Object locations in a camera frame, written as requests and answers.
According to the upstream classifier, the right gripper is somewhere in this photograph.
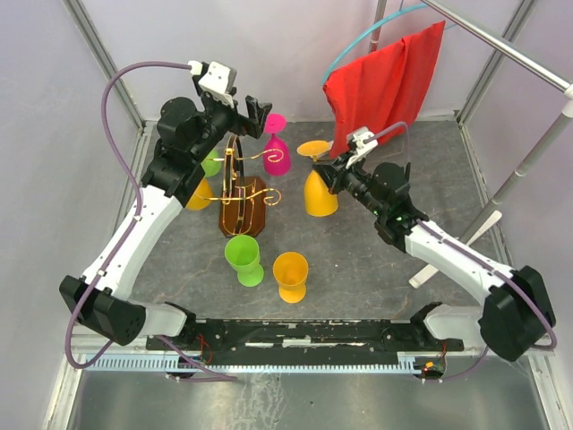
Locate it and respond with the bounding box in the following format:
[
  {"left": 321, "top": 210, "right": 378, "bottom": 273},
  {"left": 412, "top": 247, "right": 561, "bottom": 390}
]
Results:
[{"left": 312, "top": 149, "right": 384, "bottom": 218}]

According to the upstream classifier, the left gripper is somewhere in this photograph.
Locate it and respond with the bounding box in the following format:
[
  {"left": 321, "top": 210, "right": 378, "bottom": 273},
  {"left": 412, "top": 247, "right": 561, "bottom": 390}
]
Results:
[{"left": 191, "top": 87, "right": 273, "bottom": 162}]

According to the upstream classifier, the orange plastic goblet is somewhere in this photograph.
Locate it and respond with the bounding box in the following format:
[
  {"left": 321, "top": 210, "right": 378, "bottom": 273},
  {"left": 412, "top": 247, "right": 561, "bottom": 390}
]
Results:
[
  {"left": 296, "top": 140, "right": 338, "bottom": 218},
  {"left": 185, "top": 177, "right": 213, "bottom": 211},
  {"left": 272, "top": 252, "right": 309, "bottom": 304}
]

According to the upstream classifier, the pink plastic goblet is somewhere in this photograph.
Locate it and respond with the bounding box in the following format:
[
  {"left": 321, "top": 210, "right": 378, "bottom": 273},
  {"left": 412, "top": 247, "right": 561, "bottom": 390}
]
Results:
[{"left": 263, "top": 113, "right": 291, "bottom": 176}]

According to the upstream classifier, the green plastic goblet back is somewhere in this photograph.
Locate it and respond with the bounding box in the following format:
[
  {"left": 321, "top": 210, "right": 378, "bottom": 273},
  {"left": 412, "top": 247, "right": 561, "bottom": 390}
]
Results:
[{"left": 201, "top": 150, "right": 222, "bottom": 177}]

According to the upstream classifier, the green plastic goblet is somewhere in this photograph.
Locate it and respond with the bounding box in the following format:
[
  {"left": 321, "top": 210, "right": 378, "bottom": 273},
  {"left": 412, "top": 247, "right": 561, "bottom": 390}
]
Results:
[
  {"left": 224, "top": 235, "right": 264, "bottom": 288},
  {"left": 201, "top": 150, "right": 222, "bottom": 177}
]

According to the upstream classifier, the orange plastic goblet front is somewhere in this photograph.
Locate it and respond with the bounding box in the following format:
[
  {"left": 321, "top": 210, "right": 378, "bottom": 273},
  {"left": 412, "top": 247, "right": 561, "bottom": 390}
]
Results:
[{"left": 272, "top": 252, "right": 309, "bottom": 304}]

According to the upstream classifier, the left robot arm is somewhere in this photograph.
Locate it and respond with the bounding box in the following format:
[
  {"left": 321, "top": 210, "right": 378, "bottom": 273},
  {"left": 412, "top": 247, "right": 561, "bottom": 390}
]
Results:
[{"left": 59, "top": 92, "right": 272, "bottom": 349}]

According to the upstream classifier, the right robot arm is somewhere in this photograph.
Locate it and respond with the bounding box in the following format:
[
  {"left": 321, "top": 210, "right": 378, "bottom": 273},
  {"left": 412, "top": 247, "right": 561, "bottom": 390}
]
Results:
[{"left": 312, "top": 153, "right": 557, "bottom": 362}]

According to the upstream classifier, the red cloth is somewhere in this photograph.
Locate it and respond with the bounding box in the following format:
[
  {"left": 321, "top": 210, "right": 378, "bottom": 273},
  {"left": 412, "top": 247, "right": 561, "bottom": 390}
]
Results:
[{"left": 323, "top": 21, "right": 445, "bottom": 159}]

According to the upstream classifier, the teal hoop tube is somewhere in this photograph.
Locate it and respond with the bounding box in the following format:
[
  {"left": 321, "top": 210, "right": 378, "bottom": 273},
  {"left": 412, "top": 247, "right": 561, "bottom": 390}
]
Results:
[{"left": 321, "top": 1, "right": 460, "bottom": 86}]

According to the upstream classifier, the green plastic goblet front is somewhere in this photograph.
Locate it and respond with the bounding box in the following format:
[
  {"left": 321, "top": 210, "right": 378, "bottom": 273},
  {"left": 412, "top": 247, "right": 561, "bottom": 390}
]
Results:
[{"left": 224, "top": 235, "right": 264, "bottom": 288}]

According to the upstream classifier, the white metal stand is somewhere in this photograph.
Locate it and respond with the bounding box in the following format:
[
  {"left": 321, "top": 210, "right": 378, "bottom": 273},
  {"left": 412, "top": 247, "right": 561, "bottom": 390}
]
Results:
[{"left": 364, "top": 1, "right": 572, "bottom": 306}]

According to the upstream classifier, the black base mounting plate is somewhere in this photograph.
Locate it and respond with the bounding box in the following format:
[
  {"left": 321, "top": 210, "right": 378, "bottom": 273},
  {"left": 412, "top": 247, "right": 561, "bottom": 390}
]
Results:
[{"left": 170, "top": 319, "right": 464, "bottom": 366}]

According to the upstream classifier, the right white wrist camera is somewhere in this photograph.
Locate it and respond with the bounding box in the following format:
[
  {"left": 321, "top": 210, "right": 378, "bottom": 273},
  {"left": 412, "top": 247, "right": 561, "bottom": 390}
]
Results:
[{"left": 346, "top": 126, "right": 378, "bottom": 169}]

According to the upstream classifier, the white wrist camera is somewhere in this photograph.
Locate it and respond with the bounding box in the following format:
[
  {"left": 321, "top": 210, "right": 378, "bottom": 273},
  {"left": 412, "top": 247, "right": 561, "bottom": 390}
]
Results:
[
  {"left": 187, "top": 60, "right": 236, "bottom": 108},
  {"left": 346, "top": 126, "right": 378, "bottom": 169}
]

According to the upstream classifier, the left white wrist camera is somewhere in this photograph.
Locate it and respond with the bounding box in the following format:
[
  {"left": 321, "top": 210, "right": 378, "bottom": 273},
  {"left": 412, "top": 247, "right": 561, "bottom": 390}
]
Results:
[{"left": 187, "top": 60, "right": 236, "bottom": 108}]

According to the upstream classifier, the gold wire wine glass rack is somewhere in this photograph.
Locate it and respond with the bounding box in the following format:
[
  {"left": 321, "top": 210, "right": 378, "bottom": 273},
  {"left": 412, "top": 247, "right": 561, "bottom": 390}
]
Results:
[{"left": 211, "top": 134, "right": 282, "bottom": 238}]

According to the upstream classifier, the grey cable duct strip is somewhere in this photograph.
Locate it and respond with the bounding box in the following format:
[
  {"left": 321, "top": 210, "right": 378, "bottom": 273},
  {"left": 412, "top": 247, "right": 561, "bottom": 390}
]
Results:
[{"left": 87, "top": 353, "right": 422, "bottom": 375}]

